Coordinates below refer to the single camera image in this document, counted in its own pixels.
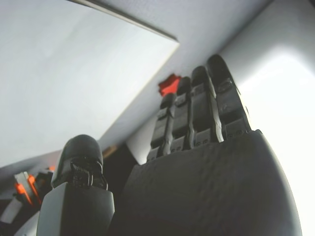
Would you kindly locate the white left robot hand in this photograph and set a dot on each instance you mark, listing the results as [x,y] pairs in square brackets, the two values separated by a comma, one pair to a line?
[209,191]

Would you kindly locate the orange black utility knife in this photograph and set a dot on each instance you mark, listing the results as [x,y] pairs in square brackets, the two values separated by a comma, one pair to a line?
[23,189]

